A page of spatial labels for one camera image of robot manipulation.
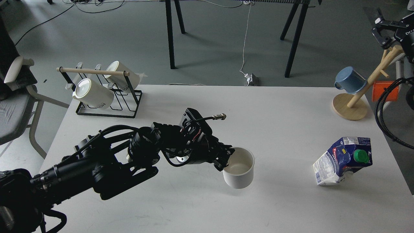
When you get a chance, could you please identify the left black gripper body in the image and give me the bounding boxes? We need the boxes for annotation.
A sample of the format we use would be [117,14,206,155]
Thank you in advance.
[152,108,226,167]

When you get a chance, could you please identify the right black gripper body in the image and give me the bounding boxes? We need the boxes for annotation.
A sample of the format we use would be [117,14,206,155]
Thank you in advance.
[400,29,414,63]

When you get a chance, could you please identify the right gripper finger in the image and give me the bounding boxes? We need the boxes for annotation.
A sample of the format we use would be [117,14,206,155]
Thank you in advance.
[400,13,414,31]
[371,8,403,49]

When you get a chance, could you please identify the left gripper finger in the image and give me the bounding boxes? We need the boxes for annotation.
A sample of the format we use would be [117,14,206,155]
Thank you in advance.
[212,144,235,171]

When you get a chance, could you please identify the white mug with black handle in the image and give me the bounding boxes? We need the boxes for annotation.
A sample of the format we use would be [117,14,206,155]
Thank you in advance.
[222,147,255,189]

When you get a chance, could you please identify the blue white milk carton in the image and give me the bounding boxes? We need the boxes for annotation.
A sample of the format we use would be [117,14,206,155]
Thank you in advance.
[312,137,373,186]

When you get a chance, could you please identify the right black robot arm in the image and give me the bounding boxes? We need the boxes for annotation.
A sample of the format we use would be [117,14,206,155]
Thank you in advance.
[372,8,414,149]

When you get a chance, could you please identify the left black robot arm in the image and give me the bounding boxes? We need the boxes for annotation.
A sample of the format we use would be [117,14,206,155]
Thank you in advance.
[0,108,235,233]

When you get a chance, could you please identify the orange mug on tree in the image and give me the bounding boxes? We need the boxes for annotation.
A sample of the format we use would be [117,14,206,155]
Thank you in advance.
[371,81,400,102]

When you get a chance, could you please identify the blue mug on tree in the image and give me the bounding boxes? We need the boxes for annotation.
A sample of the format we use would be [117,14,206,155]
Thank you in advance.
[334,66,368,94]

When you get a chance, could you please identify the white power adapter on floor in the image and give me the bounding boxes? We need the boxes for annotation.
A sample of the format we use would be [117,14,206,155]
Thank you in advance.
[245,73,259,86]

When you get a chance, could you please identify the right black table legs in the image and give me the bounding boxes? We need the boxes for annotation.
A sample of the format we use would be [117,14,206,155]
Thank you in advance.
[280,0,310,78]

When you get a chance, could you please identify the black table legs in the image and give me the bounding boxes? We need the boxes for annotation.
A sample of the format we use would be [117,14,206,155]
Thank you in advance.
[165,0,187,69]
[280,0,310,78]

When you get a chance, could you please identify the wooden mug tree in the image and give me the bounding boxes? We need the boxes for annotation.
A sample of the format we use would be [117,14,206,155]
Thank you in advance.
[332,45,404,121]

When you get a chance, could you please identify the rear cream mug on rack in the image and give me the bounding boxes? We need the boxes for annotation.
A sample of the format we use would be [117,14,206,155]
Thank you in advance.
[104,61,141,93]

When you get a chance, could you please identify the cream mug on rack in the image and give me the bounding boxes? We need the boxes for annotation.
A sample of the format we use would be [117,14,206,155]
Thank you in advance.
[104,61,141,93]
[72,78,114,109]

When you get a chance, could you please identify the front cream mug on rack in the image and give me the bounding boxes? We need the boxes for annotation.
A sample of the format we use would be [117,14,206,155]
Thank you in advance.
[72,78,114,109]

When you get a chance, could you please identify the left black table legs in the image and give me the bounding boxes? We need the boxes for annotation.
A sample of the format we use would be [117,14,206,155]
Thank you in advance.
[165,0,187,69]

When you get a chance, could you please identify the grey office chair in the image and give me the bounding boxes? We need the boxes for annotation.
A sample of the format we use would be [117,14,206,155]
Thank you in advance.
[0,84,69,158]

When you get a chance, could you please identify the black wire mug rack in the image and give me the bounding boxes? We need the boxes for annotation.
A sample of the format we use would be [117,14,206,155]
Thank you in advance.
[56,63,142,118]

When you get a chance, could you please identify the white cable on floor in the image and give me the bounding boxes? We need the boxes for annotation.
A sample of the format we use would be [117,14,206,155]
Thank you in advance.
[168,0,256,86]

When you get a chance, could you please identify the black cables on floor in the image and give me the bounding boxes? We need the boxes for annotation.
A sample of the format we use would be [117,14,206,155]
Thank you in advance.
[15,0,126,46]

